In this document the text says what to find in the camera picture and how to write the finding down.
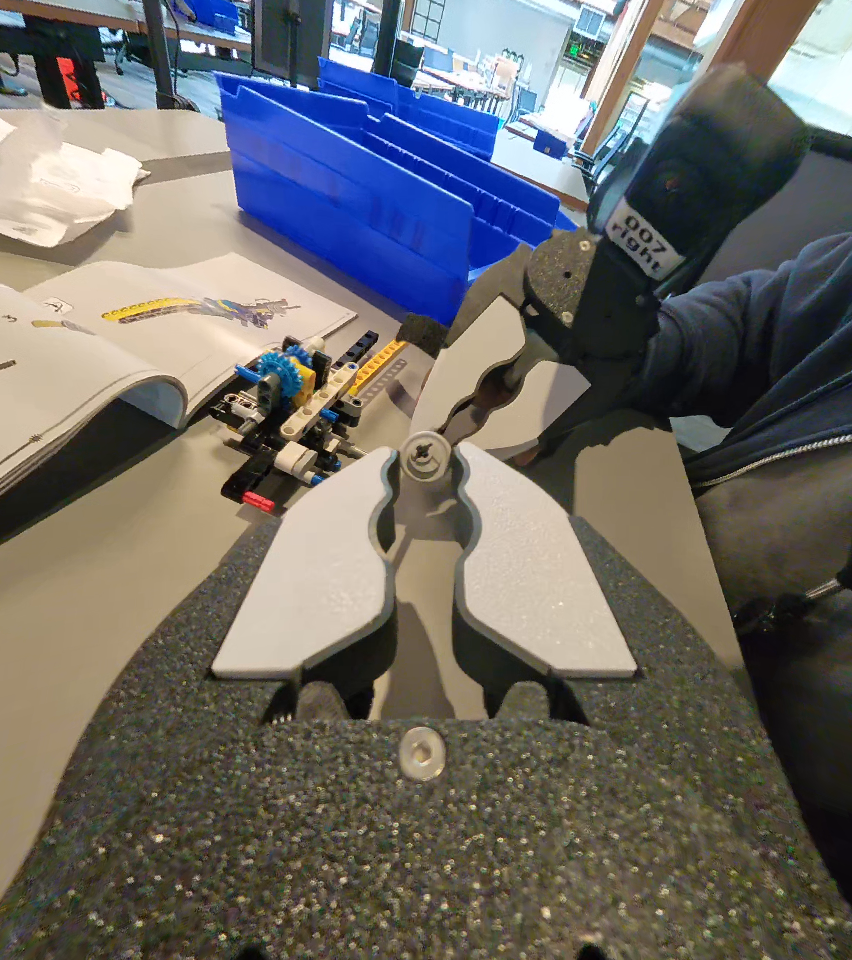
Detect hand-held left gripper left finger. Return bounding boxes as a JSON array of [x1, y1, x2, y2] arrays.
[[210, 446, 405, 681]]

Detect person's right forearm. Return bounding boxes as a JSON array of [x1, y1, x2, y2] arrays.
[[643, 198, 852, 436]]

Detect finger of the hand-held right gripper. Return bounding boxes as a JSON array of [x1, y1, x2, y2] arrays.
[[417, 296, 528, 451], [456, 352, 592, 462]]

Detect large blue plastic bin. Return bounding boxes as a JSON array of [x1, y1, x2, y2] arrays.
[[216, 72, 581, 327]]

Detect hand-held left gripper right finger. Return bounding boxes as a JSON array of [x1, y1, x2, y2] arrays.
[[448, 441, 640, 680]]

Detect black computer monitor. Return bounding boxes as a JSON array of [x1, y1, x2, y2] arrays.
[[252, 0, 333, 90]]

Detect lego technic model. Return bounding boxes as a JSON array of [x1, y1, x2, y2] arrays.
[[208, 330, 412, 515]]

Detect grey lego wheel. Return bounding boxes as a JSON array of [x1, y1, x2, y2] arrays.
[[399, 431, 451, 485]]

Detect wooden beam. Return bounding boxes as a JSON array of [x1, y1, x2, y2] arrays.
[[583, 0, 705, 151]]

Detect black framed grey chair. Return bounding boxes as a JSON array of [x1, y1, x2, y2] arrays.
[[696, 127, 852, 286]]

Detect loose white paper sheets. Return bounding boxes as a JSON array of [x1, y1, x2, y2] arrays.
[[0, 91, 151, 249]]

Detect lego instruction booklet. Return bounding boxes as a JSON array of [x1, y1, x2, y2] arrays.
[[0, 251, 360, 537]]

